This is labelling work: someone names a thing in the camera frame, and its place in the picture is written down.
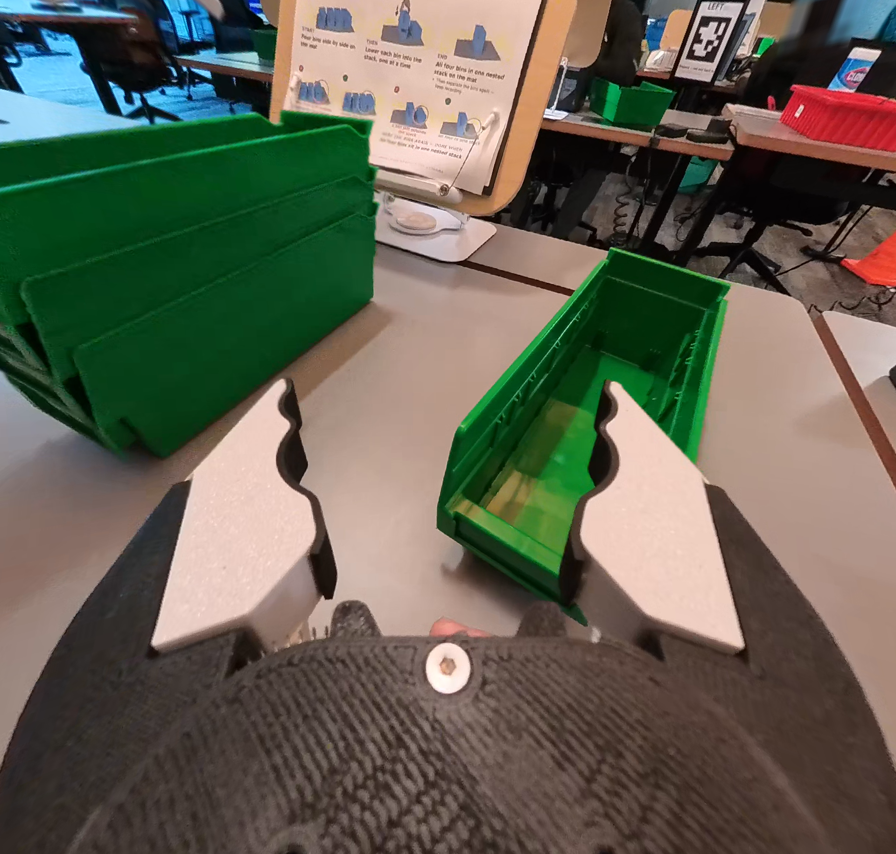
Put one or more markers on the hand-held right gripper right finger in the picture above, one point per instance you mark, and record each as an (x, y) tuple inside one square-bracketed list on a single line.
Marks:
[(658, 553)]

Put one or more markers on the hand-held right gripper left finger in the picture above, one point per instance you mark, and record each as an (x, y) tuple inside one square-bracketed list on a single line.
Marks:
[(238, 553)]

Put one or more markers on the grey neighbour desk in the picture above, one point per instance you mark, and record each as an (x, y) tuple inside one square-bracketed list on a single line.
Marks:
[(56, 116), (864, 357)]

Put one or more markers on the black desk gadget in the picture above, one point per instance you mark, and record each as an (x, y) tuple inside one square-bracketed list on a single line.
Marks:
[(693, 132)]

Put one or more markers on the person's right hand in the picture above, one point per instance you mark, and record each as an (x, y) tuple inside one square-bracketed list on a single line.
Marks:
[(458, 628)]

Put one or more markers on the black office chair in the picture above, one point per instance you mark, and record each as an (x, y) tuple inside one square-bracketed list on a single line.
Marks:
[(143, 42)]

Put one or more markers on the wooden table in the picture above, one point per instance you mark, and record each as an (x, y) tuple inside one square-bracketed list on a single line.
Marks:
[(805, 144), (224, 65), (602, 132)]

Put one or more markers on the printed instruction sheet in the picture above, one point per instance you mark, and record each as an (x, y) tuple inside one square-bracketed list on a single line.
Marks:
[(420, 98)]

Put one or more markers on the orange traffic cone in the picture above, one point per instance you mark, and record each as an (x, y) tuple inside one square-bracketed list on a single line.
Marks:
[(875, 266)]

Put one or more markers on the white stand base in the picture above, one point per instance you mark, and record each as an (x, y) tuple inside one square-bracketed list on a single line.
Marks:
[(462, 238)]

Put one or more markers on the wooden board stand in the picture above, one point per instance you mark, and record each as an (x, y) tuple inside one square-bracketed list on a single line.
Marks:
[(546, 98)]

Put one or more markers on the teal waste bin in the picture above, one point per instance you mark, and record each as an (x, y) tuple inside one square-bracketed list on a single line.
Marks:
[(696, 175)]

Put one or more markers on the tan rounded board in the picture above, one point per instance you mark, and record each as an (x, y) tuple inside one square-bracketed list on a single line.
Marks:
[(593, 14)]

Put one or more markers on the red plastic bin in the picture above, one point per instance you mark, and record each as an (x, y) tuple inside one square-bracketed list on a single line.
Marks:
[(840, 119)]

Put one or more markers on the black white marker tag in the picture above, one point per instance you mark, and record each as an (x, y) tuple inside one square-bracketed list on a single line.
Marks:
[(714, 39)]

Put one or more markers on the blue white canister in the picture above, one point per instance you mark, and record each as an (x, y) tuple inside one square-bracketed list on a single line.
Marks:
[(854, 70)]

